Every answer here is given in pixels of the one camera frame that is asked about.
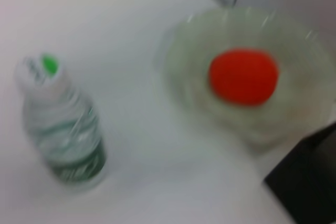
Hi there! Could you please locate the red tomato toy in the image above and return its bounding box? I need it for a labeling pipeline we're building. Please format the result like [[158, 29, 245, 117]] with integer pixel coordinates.
[[208, 48, 279, 107]]

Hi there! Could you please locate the clear water bottle green label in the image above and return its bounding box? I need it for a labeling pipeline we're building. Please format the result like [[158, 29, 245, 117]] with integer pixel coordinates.
[[14, 53, 107, 190]]

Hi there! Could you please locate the translucent green fruit plate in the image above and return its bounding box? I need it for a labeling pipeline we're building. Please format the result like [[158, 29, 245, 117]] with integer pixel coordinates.
[[160, 7, 336, 154]]

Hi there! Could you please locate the black mesh pen holder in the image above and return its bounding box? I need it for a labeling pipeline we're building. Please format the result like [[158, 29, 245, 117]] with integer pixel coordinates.
[[264, 123, 336, 224]]

